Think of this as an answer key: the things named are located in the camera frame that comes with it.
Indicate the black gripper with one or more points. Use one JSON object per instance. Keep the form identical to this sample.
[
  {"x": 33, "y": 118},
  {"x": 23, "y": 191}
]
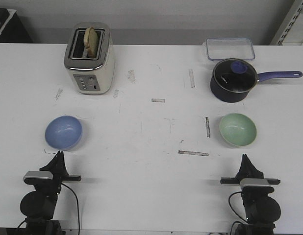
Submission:
[
  {"x": 58, "y": 177},
  {"x": 249, "y": 175}
]

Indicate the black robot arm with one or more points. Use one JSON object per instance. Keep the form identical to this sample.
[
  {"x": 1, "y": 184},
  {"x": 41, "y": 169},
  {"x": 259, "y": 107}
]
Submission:
[
  {"x": 39, "y": 205},
  {"x": 261, "y": 210}
]

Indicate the black box in corner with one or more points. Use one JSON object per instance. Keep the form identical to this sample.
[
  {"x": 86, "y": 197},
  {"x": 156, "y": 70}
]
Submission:
[{"x": 12, "y": 29}]

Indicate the clear plastic food container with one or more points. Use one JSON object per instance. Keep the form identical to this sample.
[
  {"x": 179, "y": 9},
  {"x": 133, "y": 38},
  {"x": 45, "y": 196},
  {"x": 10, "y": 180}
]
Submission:
[{"x": 223, "y": 48}]

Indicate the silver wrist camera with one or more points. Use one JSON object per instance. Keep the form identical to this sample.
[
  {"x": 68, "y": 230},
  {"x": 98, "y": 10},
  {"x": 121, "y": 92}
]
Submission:
[
  {"x": 38, "y": 177},
  {"x": 258, "y": 185}
]

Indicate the blue bowl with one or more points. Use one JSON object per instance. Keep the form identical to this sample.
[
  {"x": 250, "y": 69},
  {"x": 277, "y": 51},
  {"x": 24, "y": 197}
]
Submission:
[{"x": 63, "y": 133}]

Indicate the glass pot lid blue knob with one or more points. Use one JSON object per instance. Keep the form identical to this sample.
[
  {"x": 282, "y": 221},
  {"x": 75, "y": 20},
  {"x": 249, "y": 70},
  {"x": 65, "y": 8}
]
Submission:
[{"x": 234, "y": 75}]

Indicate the slice of toast bread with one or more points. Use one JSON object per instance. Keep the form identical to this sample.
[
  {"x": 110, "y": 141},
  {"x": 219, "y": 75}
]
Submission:
[{"x": 91, "y": 42}]

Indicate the green bowl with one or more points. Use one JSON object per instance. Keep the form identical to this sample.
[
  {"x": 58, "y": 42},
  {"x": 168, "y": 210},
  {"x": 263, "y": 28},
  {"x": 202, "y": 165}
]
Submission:
[{"x": 237, "y": 129}]

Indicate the cream and chrome toaster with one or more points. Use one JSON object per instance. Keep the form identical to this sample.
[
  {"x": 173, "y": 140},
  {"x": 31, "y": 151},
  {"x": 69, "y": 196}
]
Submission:
[{"x": 91, "y": 76}]

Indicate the dark blue saucepan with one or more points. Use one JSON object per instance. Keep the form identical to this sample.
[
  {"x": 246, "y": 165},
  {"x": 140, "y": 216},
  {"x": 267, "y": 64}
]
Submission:
[{"x": 231, "y": 97}]

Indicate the white metal shelf upright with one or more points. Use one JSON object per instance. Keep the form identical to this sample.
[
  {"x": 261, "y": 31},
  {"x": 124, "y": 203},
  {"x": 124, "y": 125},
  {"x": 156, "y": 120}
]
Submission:
[{"x": 287, "y": 23}]

